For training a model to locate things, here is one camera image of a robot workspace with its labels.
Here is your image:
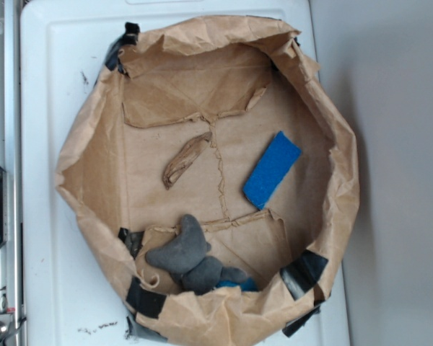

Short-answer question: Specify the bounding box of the aluminium frame rail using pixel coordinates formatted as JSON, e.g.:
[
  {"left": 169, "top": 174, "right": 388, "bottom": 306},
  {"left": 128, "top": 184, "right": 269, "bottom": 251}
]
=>
[{"left": 0, "top": 1, "right": 27, "bottom": 345}]

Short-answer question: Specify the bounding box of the blue ball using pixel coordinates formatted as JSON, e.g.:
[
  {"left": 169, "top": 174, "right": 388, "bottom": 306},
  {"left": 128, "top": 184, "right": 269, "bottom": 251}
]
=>
[{"left": 215, "top": 278, "right": 258, "bottom": 292}]

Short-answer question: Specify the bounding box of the black tape piece top left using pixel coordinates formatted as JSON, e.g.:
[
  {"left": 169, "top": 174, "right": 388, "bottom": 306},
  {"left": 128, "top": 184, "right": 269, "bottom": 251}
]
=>
[{"left": 104, "top": 22, "right": 141, "bottom": 74}]

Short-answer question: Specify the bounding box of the black tape piece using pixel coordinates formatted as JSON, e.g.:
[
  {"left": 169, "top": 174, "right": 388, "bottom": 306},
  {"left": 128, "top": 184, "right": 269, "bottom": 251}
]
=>
[
  {"left": 279, "top": 249, "right": 328, "bottom": 301},
  {"left": 118, "top": 228, "right": 144, "bottom": 259},
  {"left": 126, "top": 277, "right": 167, "bottom": 319},
  {"left": 104, "top": 22, "right": 141, "bottom": 74}
]

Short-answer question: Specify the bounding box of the black tape piece bottom right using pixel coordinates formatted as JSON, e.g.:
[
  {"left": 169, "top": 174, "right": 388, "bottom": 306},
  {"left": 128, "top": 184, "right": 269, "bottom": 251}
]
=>
[{"left": 279, "top": 249, "right": 328, "bottom": 301}]

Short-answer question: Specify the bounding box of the black tape piece bottom left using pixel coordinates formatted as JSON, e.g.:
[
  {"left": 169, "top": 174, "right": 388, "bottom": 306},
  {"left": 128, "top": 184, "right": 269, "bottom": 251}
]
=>
[{"left": 126, "top": 277, "right": 167, "bottom": 319}]

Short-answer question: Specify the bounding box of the blue rectangular sponge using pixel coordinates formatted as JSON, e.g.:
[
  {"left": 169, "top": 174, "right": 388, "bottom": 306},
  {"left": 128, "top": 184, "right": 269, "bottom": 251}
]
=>
[{"left": 242, "top": 131, "right": 302, "bottom": 210}]

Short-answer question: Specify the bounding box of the white plastic tray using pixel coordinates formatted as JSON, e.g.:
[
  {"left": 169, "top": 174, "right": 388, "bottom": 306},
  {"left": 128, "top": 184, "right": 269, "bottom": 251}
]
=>
[{"left": 18, "top": 0, "right": 351, "bottom": 346}]

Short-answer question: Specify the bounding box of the brown paper bag tray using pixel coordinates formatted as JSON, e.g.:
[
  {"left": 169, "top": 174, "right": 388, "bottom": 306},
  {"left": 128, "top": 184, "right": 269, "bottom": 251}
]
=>
[{"left": 56, "top": 15, "right": 359, "bottom": 345}]

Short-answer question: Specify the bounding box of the grey plush toy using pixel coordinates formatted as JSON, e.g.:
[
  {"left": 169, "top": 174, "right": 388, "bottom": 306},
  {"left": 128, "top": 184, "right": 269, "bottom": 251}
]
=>
[{"left": 146, "top": 214, "right": 249, "bottom": 295}]

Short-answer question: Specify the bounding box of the brown wood chip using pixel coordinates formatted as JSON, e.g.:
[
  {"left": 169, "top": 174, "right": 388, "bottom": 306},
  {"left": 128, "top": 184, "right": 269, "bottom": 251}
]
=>
[{"left": 162, "top": 131, "right": 213, "bottom": 190}]

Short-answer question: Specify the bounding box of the black tape piece inner left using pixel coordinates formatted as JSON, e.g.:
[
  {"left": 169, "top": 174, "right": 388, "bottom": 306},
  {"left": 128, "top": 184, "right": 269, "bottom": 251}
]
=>
[{"left": 118, "top": 228, "right": 144, "bottom": 259}]

